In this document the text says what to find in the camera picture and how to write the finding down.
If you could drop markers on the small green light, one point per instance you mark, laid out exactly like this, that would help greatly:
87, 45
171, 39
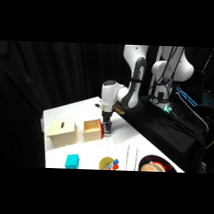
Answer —
168, 109

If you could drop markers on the blue capped marker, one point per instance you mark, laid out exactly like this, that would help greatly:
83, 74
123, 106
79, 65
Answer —
115, 161

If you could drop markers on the black curtain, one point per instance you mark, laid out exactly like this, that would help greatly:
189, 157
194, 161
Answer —
28, 92

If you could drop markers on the yellow round plate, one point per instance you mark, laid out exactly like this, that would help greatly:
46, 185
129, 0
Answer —
104, 163

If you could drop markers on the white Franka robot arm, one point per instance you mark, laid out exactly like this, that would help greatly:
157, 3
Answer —
136, 82

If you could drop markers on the black round bowl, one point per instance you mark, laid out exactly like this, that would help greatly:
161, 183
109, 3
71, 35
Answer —
158, 160

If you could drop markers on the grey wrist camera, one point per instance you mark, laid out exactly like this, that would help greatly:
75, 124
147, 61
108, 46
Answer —
98, 105

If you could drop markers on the toy burger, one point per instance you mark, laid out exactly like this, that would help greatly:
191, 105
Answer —
149, 168

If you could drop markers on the tan wrist mount piece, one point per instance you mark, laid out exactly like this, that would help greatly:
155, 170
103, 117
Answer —
119, 109

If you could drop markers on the teal block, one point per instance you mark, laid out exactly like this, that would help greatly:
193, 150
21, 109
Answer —
72, 161

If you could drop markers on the blue striped panel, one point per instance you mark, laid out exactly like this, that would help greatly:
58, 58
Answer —
187, 96

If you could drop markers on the light wooden box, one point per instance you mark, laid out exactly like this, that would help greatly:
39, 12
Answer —
62, 131

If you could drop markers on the teal lit screen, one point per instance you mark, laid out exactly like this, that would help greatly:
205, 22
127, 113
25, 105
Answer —
211, 98

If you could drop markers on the black cloth covered stand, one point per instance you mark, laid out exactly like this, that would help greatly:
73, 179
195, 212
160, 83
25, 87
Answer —
161, 130

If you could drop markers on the thin metal rod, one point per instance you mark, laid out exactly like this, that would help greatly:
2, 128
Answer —
128, 157
137, 158

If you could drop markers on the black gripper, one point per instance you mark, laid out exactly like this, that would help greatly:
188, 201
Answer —
107, 117

